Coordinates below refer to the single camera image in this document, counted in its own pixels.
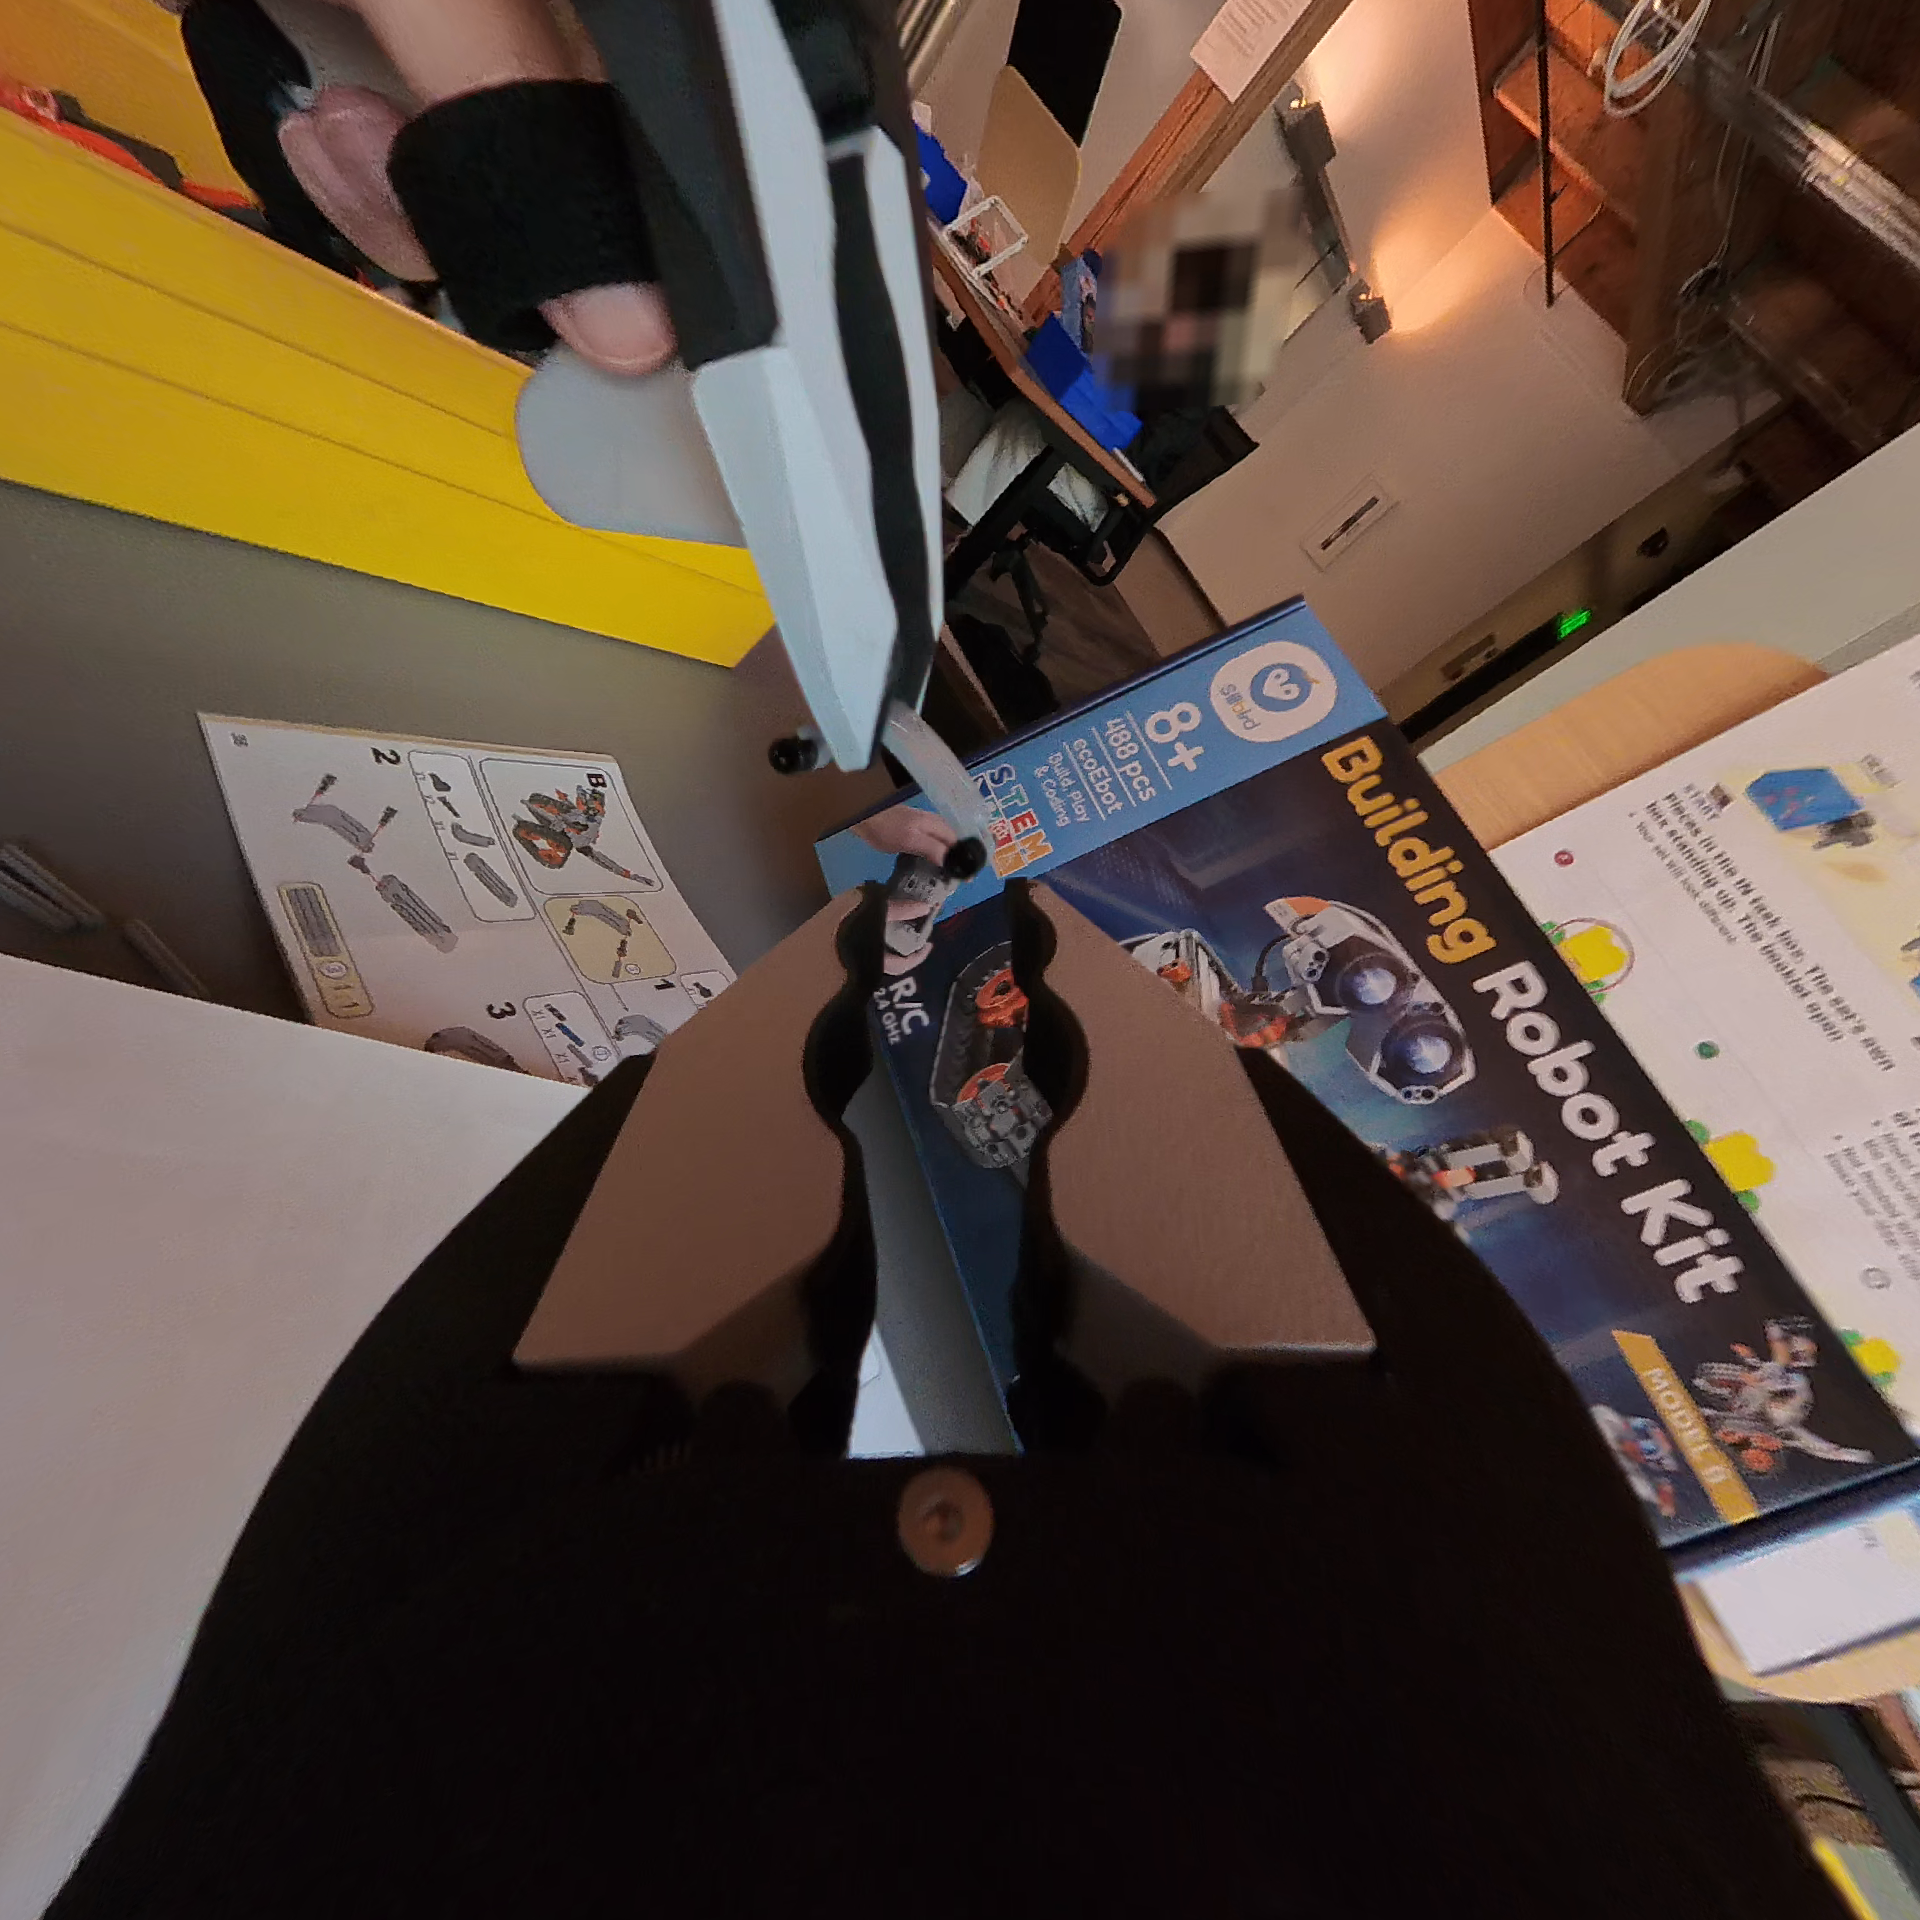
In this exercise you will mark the black flat panel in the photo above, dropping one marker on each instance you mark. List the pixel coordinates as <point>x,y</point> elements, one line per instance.
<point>1068,68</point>

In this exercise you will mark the person's left hand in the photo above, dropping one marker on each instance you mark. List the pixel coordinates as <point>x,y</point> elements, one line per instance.
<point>479,38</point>

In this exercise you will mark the white paper sign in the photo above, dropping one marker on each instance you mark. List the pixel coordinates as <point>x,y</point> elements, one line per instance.
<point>1259,29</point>

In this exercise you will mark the blue storage bin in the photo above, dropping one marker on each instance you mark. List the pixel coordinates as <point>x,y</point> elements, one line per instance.
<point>1083,386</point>
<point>945,179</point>

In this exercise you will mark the beige chair back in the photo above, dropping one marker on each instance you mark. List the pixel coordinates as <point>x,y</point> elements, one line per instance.
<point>1027,186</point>

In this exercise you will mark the printed task sheet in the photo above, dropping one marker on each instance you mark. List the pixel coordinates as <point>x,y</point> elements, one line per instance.
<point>1770,975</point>

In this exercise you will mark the open instruction booklet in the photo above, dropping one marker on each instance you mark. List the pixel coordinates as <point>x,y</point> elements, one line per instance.
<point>450,855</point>

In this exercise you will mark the short grey pin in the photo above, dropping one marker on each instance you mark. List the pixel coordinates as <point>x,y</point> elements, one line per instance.
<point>164,955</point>

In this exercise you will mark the blue robot kit box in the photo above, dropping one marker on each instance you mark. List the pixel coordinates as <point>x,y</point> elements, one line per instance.
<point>1351,928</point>

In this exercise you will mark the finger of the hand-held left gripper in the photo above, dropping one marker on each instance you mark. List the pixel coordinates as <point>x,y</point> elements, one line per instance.
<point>795,571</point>
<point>902,302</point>

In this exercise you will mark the light grey bent beam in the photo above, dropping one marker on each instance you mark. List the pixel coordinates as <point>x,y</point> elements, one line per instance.
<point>928,773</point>

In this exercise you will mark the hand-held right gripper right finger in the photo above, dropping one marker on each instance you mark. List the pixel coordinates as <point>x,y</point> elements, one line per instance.
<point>1200,1201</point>

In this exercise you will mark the yellow plastic bin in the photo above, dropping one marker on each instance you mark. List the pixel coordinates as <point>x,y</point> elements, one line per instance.
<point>300,406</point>

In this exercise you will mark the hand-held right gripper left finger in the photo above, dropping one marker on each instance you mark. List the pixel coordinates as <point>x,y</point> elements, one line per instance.
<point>689,1201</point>

